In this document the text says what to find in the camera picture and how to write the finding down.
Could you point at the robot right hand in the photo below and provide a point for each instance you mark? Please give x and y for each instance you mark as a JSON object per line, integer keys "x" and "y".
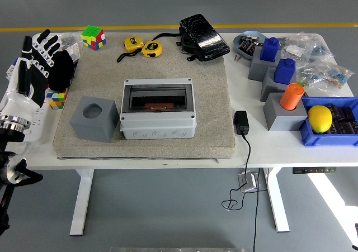
{"x": 356, "y": 231}

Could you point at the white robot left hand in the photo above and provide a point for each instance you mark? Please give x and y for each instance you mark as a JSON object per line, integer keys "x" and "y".
{"x": 19, "y": 104}

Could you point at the grey electrical box with lid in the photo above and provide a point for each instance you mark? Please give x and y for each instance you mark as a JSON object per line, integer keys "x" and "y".
{"x": 156, "y": 123}

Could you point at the orange cylinder battery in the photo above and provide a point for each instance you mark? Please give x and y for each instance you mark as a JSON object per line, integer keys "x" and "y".
{"x": 291, "y": 97}
{"x": 159, "y": 106}

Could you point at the black cylindrical battery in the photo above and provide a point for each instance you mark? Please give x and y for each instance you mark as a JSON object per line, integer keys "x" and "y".
{"x": 337, "y": 111}
{"x": 339, "y": 127}
{"x": 244, "y": 43}
{"x": 251, "y": 48}
{"x": 349, "y": 113}
{"x": 353, "y": 127}

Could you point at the silver metal box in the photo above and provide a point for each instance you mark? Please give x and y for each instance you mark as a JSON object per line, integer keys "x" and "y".
{"x": 247, "y": 182}

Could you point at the white power strip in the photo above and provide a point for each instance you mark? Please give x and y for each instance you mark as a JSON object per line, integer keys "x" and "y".
{"x": 39, "y": 123}

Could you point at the white circuit breaker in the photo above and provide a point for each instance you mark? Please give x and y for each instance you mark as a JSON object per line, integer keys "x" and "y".
{"x": 9, "y": 71}

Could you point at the small colourful puzzle cube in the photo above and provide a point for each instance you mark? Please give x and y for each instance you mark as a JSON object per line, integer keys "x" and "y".
{"x": 56, "y": 99}

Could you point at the black cloth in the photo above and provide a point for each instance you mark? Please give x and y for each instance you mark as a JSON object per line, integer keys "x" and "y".
{"x": 63, "y": 70}

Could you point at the black table control panel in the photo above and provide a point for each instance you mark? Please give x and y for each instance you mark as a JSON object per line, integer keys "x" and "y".
{"x": 313, "y": 170}

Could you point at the grey block with round hole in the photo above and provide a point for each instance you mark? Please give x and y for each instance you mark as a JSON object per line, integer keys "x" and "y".
{"x": 92, "y": 129}
{"x": 282, "y": 119}

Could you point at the white table leg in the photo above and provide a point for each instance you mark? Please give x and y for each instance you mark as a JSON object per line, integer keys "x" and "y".
{"x": 81, "y": 207}
{"x": 278, "y": 207}

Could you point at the clear bag of dark parts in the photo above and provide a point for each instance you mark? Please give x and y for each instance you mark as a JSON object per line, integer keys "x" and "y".
{"x": 70, "y": 39}

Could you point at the blue plastic bin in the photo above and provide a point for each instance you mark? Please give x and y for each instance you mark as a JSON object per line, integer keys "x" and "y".
{"x": 321, "y": 140}

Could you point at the large colourful puzzle cube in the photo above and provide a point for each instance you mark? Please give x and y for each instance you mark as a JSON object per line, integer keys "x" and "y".
{"x": 93, "y": 37}

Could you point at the yellow lemon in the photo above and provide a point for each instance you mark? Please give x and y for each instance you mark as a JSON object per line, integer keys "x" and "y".
{"x": 320, "y": 118}

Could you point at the grey-brown mat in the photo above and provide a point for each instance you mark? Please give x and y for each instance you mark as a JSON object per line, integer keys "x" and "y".
{"x": 167, "y": 148}

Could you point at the large clear bag of parts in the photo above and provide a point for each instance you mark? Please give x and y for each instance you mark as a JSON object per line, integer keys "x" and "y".
{"x": 330, "y": 76}

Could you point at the small green item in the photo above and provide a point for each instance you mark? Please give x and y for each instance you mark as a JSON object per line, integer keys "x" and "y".
{"x": 301, "y": 83}

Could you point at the black power adapter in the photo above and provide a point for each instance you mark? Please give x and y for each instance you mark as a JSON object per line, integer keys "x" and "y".
{"x": 241, "y": 122}

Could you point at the grey block holder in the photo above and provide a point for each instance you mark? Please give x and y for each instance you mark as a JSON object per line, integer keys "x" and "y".
{"x": 257, "y": 67}
{"x": 270, "y": 88}

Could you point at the blue plastic block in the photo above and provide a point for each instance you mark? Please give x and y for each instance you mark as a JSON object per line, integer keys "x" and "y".
{"x": 270, "y": 49}
{"x": 284, "y": 71}

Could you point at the clear bag of blue parts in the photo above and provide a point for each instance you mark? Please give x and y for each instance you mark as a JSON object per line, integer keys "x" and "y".
{"x": 321, "y": 53}

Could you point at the clear bag with white label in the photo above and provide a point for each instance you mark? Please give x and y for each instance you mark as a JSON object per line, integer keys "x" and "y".
{"x": 293, "y": 49}

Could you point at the black zip pouch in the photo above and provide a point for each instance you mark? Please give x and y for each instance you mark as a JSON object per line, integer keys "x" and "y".
{"x": 205, "y": 37}

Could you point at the small metal screws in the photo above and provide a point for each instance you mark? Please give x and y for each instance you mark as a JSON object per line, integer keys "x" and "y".
{"x": 237, "y": 57}

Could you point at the blue-grey dish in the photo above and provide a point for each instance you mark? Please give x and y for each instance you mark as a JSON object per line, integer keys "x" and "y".
{"x": 237, "y": 43}

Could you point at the white switch module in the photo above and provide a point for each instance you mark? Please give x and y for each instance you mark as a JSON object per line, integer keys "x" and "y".
{"x": 75, "y": 52}

